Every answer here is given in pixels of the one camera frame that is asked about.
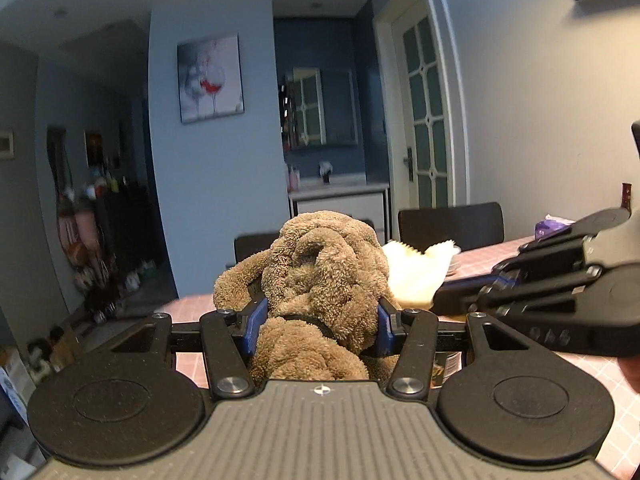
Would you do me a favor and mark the white fabric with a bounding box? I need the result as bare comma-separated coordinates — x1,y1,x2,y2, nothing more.
382,240,461,310

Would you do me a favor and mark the brown plush teddy bear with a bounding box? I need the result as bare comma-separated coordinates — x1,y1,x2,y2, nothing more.
213,210,398,385

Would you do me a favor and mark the right black chair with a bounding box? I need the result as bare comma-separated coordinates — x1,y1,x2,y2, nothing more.
398,202,504,252

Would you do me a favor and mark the black chair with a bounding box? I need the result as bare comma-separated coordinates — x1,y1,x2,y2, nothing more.
233,231,279,263
398,202,504,252

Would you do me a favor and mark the purple tissue pack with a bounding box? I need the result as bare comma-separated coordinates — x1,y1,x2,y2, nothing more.
534,214,574,240

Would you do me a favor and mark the left black chair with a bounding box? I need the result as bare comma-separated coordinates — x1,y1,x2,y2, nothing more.
233,231,279,263

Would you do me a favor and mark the dark glass wine bottle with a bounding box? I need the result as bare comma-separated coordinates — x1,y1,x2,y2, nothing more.
620,182,632,212

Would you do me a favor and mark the white drawer cabinet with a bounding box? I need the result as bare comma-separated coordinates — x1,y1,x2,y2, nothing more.
288,183,392,245

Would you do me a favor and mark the pink checkered tablecloth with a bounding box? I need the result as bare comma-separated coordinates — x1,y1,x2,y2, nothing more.
154,229,639,479

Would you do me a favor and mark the white glass panel door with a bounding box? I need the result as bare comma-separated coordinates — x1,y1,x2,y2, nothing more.
372,0,471,220

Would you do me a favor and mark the wall mirror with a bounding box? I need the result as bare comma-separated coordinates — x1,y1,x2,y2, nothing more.
280,67,359,151

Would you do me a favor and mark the wine glass wall painting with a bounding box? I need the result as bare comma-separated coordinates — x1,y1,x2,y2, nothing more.
177,34,245,124

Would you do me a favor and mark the small framed wall picture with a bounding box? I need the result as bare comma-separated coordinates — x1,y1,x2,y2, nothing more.
0,130,15,160

